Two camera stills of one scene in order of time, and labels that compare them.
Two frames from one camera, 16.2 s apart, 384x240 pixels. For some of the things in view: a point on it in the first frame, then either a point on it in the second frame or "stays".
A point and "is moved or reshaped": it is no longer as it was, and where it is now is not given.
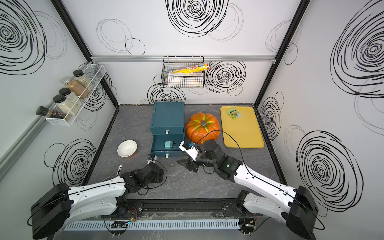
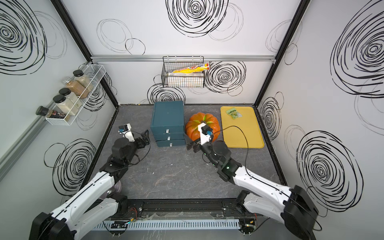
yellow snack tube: x=194 y=68 stays
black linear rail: x=181 y=207 stays
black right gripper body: x=202 y=160 -> x=198 y=147
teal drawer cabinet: x=167 y=124 is moved or reshaped
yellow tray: x=243 y=132 stays
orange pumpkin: x=202 y=127 stays
